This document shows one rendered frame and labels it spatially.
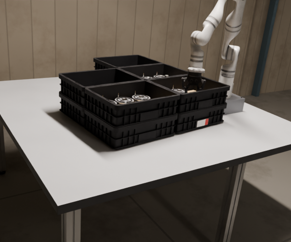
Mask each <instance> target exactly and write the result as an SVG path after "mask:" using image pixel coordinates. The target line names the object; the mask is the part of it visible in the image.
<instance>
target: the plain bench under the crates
mask: <svg viewBox="0 0 291 242"><path fill-rule="evenodd" d="M60 83H61V79H59V78H58V77H52V78H38V79H24V80H11V81H0V174H4V173H5V172H6V159H5V146H4V133H3V125H4V127H5V129H6V130H7V132H8V134H9V135H10V137H11V139H12V140H13V142H14V143H15V145H16V147H17V148H18V150H19V152H20V153H21V155H22V157H23V158H24V160H25V162H26V164H27V165H28V167H29V168H30V170H31V172H32V173H33V175H34V177H35V178H36V180H37V181H38V183H39V185H40V186H41V188H42V190H43V191H44V193H45V195H46V196H47V198H48V200H49V201H50V203H51V205H52V206H53V208H54V210H55V211H56V213H57V215H60V214H61V242H81V208H85V207H89V206H93V205H96V204H100V203H103V202H107V201H110V200H114V199H118V198H121V197H124V196H128V195H131V194H136V193H139V192H143V191H146V190H150V189H153V188H157V187H160V186H164V185H168V184H171V183H174V182H179V181H182V180H186V179H189V178H193V177H196V176H200V175H203V174H207V173H210V172H214V171H217V170H221V169H225V168H229V170H228V175H227V181H226V185H225V191H224V196H223V201H222V206H221V212H220V218H219V223H218V227H217V233H216V238H215V242H230V238H231V234H232V230H233V223H234V219H235V214H236V210H237V205H238V200H239V196H240V191H241V187H242V182H243V177H244V171H245V167H246V163H247V162H250V161H253V160H257V159H260V158H264V157H268V156H271V155H275V154H278V153H282V152H286V151H289V150H291V122H290V121H288V120H285V119H283V118H280V117H278V116H276V115H273V114H271V113H268V112H266V111H264V110H261V109H259V108H256V107H254V106H252V105H249V104H247V103H244V108H243V112H238V113H232V114H227V115H223V120H224V121H223V122H220V123H217V124H213V125H209V126H205V127H202V128H198V129H194V130H191V131H187V132H183V133H175V134H173V135H171V136H167V137H163V138H160V139H156V140H152V141H148V142H145V143H141V144H137V145H132V146H129V147H125V148H121V149H118V150H114V149H112V148H111V147H110V146H108V145H107V144H105V143H104V142H103V141H101V140H100V139H98V138H97V137H96V136H94V135H93V134H91V133H90V132H89V131H87V130H86V129H85V128H84V127H82V126H80V125H79V124H78V123H76V122H75V121H73V120H72V119H71V118H69V117H68V116H67V115H65V114H64V113H62V112H61V111H60V110H59V109H61V104H60V102H61V98H60V97H59V91H61V85H60Z"/></svg>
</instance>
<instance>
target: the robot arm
mask: <svg viewBox="0 0 291 242"><path fill-rule="evenodd" d="M226 1H227V0H218V2H217V4H216V6H215V7H214V9H213V10H212V12H211V13H210V15H209V16H208V17H207V19H206V20H205V21H204V23H203V25H202V26H203V28H204V29H203V31H202V32H200V31H194V32H193V33H192V34H191V37H190V48H191V56H190V62H189V67H188V70H187V71H188V74H187V77H186V78H183V77H182V88H183V89H185V93H187V90H188V88H189V86H190V85H194V86H197V89H198V90H197V91H201V90H203V89H204V86H205V84H206V80H203V79H201V74H202V73H205V70H204V69H203V68H202V67H203V57H204V51H203V50H202V49H201V46H204V45H206V44H207V43H208V42H209V40H210V38H211V36H212V34H213V31H214V30H215V28H216V27H217V26H218V24H219V23H220V22H221V20H222V17H223V9H224V5H225V3H226ZM233 1H236V7H235V9H234V10H233V11H232V12H231V13H230V14H229V15H228V16H227V18H226V22H225V32H224V41H223V46H222V51H221V57H222V58H223V59H225V60H230V61H232V62H231V63H229V64H225V65H222V66H221V72H220V76H219V82H220V83H223V84H226V85H229V86H230V90H229V91H227V97H226V99H228V98H231V96H232V91H233V85H234V83H233V80H234V75H235V70H236V65H237V61H238V58H239V54H240V47H239V46H233V45H229V43H230V41H231V40H232V39H233V38H235V37H236V36H237V35H238V34H239V33H240V31H241V26H242V19H243V13H244V7H245V3H246V0H233ZM186 80H187V81H188V83H187V85H186V87H185V86H184V82H185V81H186ZM201 81H202V86H201V88H199V85H198V84H199V83H200V82H201Z"/></svg>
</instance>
